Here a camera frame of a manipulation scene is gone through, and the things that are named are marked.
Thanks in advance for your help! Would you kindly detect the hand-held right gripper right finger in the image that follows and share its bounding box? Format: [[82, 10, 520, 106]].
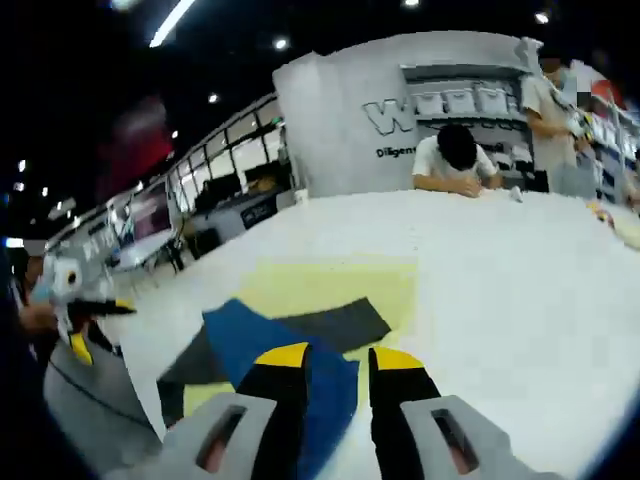
[[368, 346, 517, 480]]

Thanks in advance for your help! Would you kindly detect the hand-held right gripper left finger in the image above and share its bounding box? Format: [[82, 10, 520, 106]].
[[159, 342, 314, 480]]

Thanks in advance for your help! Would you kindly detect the yellow blue black garment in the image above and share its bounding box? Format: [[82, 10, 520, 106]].
[[156, 258, 420, 446]]

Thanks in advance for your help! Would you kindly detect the person's left hand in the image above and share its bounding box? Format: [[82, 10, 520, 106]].
[[18, 294, 64, 335]]

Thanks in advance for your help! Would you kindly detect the white folding table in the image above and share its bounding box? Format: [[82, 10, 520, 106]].
[[112, 227, 184, 289]]

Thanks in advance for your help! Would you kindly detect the standing display screen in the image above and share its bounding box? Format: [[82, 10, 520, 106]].
[[130, 187, 174, 241]]

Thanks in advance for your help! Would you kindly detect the red hanging banner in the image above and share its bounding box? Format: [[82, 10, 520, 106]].
[[97, 99, 172, 201]]

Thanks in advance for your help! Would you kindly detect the dark low cabinet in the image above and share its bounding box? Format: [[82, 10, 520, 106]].
[[192, 192, 281, 251]]

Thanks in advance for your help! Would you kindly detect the black desktop device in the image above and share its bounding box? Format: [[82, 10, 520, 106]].
[[499, 159, 549, 194]]

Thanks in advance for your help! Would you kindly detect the long ceiling light strip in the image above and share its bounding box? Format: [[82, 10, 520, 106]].
[[149, 0, 197, 49]]

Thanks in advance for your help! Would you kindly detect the light wooden board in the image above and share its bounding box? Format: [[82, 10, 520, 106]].
[[607, 202, 640, 249]]

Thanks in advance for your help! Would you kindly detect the grey metal shelf rack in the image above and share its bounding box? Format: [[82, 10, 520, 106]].
[[399, 62, 537, 191]]

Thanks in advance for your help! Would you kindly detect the white shelf rack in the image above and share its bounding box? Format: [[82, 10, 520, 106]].
[[592, 94, 640, 201]]

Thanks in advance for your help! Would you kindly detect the black cable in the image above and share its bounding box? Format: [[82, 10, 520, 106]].
[[49, 357, 157, 429]]

